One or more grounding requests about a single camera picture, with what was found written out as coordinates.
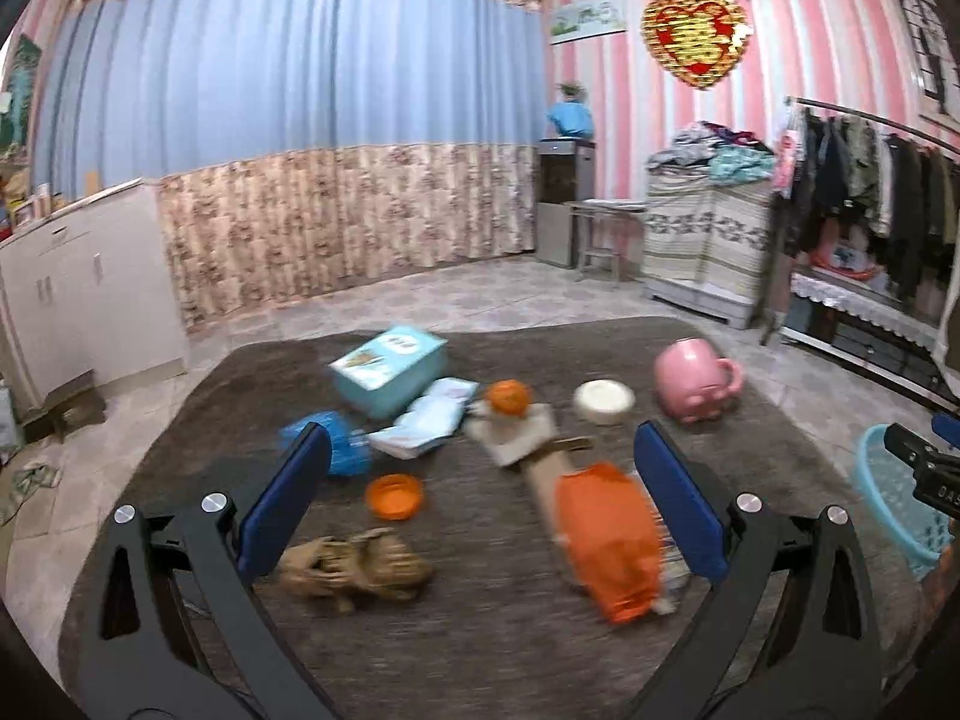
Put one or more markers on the light blue plastic basket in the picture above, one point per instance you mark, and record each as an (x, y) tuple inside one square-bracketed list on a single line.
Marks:
[(889, 495)]

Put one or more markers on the cardboard box on floor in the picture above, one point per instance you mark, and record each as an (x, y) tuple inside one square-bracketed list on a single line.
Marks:
[(67, 405)]

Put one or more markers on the blue vase with plant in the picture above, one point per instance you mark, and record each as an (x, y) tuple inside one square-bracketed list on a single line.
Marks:
[(570, 118)]

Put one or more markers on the green wall poster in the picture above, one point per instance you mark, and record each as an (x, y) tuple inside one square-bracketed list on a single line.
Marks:
[(19, 97)]

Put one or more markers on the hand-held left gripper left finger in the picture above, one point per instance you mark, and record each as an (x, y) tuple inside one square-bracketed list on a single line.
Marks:
[(289, 491)]

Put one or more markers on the cabinet under patterned cloth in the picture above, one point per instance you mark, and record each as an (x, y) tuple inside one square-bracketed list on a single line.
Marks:
[(705, 240)]

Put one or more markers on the teal cardboard box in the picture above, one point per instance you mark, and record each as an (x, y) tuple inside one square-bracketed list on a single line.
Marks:
[(386, 371)]

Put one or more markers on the white cabinet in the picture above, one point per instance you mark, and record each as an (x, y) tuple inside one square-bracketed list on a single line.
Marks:
[(82, 292)]

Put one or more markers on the orange small bowl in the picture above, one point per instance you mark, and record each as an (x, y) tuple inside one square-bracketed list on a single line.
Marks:
[(394, 496)]

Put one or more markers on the blue curtain with floral trim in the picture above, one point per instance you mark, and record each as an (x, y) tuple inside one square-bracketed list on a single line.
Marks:
[(262, 105)]

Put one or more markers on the light cardboard piece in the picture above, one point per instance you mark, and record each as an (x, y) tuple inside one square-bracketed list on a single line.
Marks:
[(514, 435)]

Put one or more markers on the orange plastic bag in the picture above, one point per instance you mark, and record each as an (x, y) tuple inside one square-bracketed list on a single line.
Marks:
[(611, 540)]

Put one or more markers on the crumpled floor cloth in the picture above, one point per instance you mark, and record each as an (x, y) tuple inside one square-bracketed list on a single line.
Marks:
[(26, 487)]

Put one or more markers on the small metal stool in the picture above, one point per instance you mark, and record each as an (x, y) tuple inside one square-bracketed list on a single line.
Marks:
[(604, 225)]

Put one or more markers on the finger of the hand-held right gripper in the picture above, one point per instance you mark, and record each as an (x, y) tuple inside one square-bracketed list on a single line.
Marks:
[(909, 442), (949, 431)]

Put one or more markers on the pile of clothes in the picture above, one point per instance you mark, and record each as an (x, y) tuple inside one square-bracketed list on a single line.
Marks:
[(712, 150)]

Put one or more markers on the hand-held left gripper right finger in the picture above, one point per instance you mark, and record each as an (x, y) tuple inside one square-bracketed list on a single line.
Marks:
[(679, 499)]

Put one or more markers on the row of hanging clothes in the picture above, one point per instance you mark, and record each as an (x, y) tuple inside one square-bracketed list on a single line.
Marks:
[(885, 180)]

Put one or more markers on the metal clothes rack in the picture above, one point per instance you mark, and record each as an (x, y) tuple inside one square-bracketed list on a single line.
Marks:
[(862, 114)]

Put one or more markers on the blue plastic bag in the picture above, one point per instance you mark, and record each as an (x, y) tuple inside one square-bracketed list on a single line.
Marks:
[(341, 446)]

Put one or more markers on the red gold heart decoration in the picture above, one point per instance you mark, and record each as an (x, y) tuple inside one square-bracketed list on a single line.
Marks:
[(696, 37)]

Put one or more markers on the pink pig mug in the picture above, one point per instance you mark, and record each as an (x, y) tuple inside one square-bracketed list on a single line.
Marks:
[(690, 382)]

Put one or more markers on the low cabinet with lace cloth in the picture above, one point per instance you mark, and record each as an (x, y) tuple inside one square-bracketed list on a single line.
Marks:
[(862, 315)]

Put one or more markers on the framed wall picture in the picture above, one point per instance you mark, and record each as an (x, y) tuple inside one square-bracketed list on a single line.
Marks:
[(930, 45)]

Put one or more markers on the dark water dispenser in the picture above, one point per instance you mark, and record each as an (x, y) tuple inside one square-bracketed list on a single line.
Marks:
[(559, 195)]

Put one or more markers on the landscape wall picture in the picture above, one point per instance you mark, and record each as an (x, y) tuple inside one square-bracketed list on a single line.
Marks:
[(589, 19)]

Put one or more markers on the brown tree figurine toy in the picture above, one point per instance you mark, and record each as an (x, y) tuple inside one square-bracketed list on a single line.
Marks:
[(352, 562)]

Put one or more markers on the white round lid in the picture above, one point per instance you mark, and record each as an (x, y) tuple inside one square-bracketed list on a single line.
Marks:
[(604, 399)]

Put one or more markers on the pink plastic basin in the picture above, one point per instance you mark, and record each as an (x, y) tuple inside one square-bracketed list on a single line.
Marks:
[(844, 259)]

